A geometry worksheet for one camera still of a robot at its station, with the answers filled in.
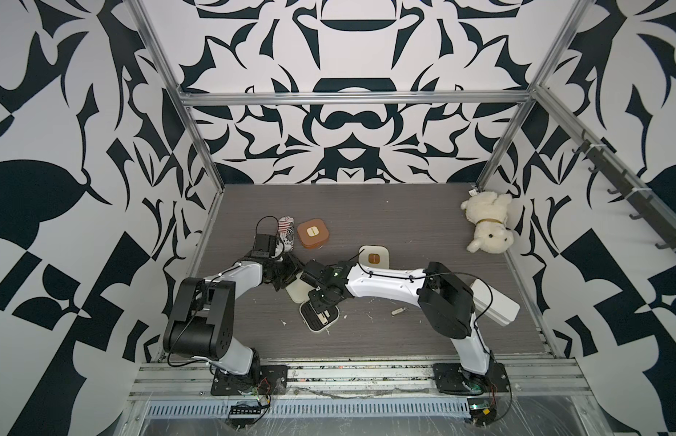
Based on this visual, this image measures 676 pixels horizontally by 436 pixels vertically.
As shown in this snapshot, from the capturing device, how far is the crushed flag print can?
3.30 feet

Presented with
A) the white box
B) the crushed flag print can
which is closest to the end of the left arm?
the crushed flag print can

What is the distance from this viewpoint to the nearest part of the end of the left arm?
0.76m

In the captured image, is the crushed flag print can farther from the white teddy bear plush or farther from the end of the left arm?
the white teddy bear plush

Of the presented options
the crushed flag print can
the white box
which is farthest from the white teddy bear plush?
the crushed flag print can

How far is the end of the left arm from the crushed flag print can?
14cm

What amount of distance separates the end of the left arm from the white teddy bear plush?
2.09 ft

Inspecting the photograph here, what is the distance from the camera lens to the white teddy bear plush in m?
0.98

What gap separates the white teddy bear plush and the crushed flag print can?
2.10 feet

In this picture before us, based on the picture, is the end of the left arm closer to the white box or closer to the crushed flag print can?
the crushed flag print can
